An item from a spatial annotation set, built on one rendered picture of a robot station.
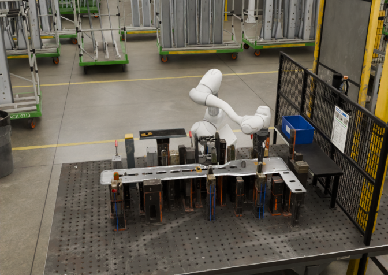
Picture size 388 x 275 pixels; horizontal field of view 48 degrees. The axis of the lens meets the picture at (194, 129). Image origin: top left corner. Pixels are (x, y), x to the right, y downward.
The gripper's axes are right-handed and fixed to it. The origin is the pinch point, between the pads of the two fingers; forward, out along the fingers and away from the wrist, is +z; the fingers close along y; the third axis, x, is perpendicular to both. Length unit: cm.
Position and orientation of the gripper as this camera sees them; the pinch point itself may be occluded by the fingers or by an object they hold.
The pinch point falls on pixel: (260, 158)
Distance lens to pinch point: 328.6
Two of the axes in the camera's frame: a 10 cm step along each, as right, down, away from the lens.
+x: 9.9, -0.6, 1.4
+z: 0.0, 9.2, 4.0
